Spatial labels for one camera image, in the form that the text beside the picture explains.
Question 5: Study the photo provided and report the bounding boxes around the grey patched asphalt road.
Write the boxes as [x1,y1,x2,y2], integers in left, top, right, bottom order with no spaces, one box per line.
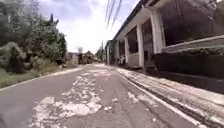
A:
[0,63,208,128]

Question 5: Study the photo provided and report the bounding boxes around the dense green trees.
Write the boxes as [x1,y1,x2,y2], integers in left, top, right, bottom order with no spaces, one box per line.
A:
[0,0,68,74]

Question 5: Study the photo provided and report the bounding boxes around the overhead wires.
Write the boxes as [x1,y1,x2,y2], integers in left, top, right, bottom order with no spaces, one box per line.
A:
[104,0,124,30]

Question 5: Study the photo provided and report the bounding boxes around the grass verge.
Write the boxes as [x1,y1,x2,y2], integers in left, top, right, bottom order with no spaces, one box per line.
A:
[0,59,79,90]

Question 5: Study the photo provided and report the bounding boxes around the pale concrete roadside strip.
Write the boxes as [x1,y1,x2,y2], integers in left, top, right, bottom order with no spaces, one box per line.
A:
[114,66,224,128]

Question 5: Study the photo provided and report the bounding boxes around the low distant building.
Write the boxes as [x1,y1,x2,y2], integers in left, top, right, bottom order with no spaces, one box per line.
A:
[65,51,88,66]

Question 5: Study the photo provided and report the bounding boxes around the white pillared building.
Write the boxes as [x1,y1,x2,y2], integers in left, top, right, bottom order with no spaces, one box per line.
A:
[104,0,224,71]

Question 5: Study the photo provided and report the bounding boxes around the white painted edge line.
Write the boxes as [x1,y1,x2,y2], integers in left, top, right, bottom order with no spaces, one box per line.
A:
[117,70,209,128]

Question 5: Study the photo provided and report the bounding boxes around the dark low wall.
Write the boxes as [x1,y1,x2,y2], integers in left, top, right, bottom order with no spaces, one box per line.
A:
[152,49,224,95]

